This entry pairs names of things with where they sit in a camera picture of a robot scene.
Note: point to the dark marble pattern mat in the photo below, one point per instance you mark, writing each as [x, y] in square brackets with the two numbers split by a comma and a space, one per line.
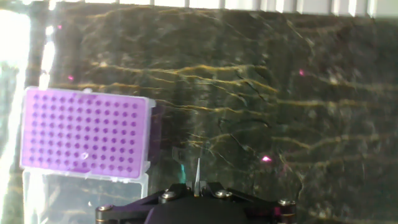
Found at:
[280, 109]

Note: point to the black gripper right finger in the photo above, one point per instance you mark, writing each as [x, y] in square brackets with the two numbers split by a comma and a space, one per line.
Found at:
[267, 210]

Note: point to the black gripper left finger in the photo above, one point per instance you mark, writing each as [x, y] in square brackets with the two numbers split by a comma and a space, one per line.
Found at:
[130, 211]

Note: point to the small clear pipette tip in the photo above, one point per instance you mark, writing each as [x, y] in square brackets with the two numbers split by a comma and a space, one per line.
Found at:
[84, 155]
[197, 177]

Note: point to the purple pipette tip holder box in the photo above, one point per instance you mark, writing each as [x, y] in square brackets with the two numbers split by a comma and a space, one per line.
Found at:
[84, 130]

